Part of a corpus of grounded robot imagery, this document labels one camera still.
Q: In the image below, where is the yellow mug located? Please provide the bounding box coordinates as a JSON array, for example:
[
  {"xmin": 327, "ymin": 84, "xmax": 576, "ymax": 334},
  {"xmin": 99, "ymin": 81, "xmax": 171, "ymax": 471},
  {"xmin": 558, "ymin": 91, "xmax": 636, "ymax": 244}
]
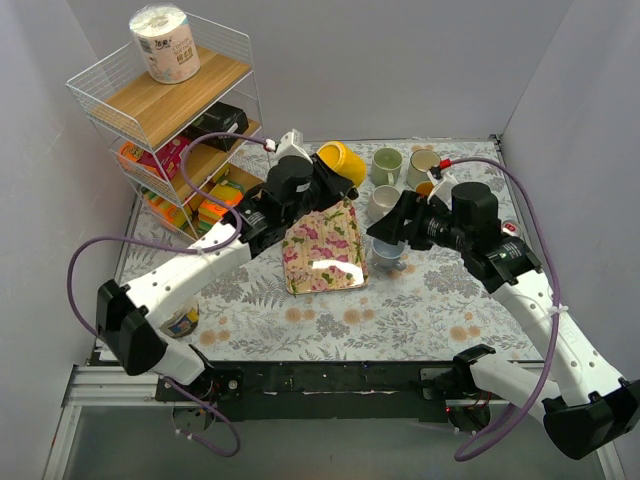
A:
[{"xmin": 317, "ymin": 141, "xmax": 367, "ymax": 188}]

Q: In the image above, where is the white grey mug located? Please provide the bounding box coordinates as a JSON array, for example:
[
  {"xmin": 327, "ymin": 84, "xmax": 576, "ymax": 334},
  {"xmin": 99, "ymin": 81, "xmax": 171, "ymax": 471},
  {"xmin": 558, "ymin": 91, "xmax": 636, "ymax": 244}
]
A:
[{"xmin": 367, "ymin": 185, "xmax": 401, "ymax": 222}]

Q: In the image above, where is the blue glazed mug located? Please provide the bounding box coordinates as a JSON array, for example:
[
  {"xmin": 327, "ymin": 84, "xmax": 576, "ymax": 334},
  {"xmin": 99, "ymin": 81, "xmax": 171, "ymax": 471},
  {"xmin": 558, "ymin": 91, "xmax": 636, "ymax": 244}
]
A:
[{"xmin": 414, "ymin": 181, "xmax": 434, "ymax": 197}]

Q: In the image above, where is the cream mug with black handle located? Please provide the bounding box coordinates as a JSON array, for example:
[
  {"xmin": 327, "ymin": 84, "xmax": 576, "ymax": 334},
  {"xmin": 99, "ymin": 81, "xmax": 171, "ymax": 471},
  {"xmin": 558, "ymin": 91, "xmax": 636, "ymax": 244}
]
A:
[{"xmin": 406, "ymin": 149, "xmax": 441, "ymax": 189}]

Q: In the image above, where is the light green ceramic mug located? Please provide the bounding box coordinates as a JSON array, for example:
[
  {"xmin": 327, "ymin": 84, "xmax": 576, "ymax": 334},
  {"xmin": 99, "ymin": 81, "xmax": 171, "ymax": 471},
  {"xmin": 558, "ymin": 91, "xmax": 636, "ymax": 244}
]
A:
[{"xmin": 370, "ymin": 147, "xmax": 403, "ymax": 186}]

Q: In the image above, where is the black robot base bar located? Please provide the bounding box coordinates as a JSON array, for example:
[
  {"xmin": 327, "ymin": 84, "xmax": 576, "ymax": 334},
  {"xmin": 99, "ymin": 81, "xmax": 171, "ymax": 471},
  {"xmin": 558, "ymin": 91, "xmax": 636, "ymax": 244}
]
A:
[{"xmin": 154, "ymin": 357, "xmax": 494, "ymax": 424}]

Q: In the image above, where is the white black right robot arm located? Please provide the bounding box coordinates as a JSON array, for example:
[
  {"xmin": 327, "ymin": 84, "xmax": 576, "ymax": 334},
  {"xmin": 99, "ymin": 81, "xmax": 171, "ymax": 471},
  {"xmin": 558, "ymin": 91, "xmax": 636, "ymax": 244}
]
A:
[{"xmin": 367, "ymin": 182, "xmax": 639, "ymax": 460}]

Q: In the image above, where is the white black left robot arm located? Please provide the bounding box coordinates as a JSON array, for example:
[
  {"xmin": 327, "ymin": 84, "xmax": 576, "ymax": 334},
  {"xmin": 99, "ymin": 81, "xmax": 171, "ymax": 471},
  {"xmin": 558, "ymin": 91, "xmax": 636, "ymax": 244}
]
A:
[{"xmin": 96, "ymin": 155, "xmax": 357, "ymax": 400}]

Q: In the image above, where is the floral serving tray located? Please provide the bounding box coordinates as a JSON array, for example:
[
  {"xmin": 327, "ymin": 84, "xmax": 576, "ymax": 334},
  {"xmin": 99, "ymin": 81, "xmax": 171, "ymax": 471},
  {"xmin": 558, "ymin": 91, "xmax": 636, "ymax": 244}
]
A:
[{"xmin": 282, "ymin": 198, "xmax": 368, "ymax": 295}]

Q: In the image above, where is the blue white drink can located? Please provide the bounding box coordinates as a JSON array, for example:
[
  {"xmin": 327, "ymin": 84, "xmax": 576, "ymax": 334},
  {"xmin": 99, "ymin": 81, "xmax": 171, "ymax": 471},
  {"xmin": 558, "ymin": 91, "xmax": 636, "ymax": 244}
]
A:
[{"xmin": 501, "ymin": 220, "xmax": 522, "ymax": 238}]

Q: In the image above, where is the orange yellow sponge pack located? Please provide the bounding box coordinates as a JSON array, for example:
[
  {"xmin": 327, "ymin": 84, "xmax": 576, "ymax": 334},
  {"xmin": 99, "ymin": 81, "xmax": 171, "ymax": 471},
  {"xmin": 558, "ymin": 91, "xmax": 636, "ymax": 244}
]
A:
[{"xmin": 198, "ymin": 179, "xmax": 245, "ymax": 232}]

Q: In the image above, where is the black box on shelf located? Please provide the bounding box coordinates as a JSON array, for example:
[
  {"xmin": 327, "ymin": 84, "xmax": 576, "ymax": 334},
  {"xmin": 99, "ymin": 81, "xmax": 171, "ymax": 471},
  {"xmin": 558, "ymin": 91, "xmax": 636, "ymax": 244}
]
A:
[{"xmin": 180, "ymin": 102, "xmax": 249, "ymax": 140}]

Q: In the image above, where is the colourful sponge stack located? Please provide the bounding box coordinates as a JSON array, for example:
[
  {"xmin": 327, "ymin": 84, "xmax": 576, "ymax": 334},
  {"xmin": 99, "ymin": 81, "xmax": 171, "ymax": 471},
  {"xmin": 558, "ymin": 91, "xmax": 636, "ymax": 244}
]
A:
[{"xmin": 143, "ymin": 190, "xmax": 188, "ymax": 230}]

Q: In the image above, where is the pink snack box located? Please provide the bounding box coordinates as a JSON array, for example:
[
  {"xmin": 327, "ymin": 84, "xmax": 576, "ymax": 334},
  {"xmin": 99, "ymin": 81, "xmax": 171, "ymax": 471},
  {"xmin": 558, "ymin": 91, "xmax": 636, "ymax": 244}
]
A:
[{"xmin": 137, "ymin": 135, "xmax": 191, "ymax": 180}]

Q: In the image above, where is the orange snack bag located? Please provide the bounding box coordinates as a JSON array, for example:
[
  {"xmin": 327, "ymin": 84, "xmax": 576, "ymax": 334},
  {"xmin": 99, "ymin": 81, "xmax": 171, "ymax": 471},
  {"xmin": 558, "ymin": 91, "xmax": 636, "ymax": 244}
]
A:
[{"xmin": 117, "ymin": 141, "xmax": 151, "ymax": 172}]

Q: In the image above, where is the wrapped toilet paper roll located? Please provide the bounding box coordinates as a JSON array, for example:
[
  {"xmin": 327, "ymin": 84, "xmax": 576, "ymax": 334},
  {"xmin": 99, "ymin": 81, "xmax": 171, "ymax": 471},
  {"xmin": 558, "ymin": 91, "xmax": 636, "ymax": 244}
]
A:
[{"xmin": 129, "ymin": 4, "xmax": 201, "ymax": 85}]

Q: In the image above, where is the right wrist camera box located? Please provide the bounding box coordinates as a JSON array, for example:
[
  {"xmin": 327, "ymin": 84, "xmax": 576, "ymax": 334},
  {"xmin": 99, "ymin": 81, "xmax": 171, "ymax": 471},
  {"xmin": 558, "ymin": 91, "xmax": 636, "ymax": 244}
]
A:
[{"xmin": 427, "ymin": 159, "xmax": 458, "ymax": 202}]

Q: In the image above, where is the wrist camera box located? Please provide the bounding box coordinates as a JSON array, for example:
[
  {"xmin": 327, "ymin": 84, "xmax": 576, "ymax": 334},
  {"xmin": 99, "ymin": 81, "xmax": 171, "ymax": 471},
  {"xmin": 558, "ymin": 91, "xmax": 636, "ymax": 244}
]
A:
[
  {"xmin": 427, "ymin": 159, "xmax": 458, "ymax": 202},
  {"xmin": 265, "ymin": 129, "xmax": 309, "ymax": 160}
]

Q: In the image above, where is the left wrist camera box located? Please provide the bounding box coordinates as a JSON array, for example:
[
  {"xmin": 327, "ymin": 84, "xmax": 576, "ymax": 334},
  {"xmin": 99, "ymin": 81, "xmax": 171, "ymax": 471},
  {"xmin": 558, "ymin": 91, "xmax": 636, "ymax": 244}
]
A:
[{"xmin": 265, "ymin": 129, "xmax": 309, "ymax": 160}]

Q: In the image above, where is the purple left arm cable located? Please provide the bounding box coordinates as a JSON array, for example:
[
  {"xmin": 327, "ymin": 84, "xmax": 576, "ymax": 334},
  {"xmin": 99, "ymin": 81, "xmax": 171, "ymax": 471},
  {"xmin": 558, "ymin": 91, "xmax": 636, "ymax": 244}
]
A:
[{"xmin": 67, "ymin": 132, "xmax": 276, "ymax": 457}]

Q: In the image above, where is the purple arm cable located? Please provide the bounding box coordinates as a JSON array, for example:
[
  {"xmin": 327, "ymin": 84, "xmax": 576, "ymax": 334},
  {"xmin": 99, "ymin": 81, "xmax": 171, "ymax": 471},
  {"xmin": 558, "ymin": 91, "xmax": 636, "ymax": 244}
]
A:
[
  {"xmin": 453, "ymin": 157, "xmax": 561, "ymax": 462},
  {"xmin": 67, "ymin": 132, "xmax": 276, "ymax": 457}
]

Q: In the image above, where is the white wire shelf rack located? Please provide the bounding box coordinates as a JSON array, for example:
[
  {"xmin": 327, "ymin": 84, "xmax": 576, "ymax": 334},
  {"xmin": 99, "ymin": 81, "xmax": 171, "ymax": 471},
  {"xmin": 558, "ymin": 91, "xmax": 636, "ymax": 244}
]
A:
[{"xmin": 66, "ymin": 14, "xmax": 273, "ymax": 241}]

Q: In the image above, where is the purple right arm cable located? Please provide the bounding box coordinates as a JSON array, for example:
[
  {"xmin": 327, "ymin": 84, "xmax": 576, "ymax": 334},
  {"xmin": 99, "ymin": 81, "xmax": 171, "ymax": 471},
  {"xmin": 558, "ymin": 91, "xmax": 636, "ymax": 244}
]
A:
[{"xmin": 453, "ymin": 157, "xmax": 561, "ymax": 462}]

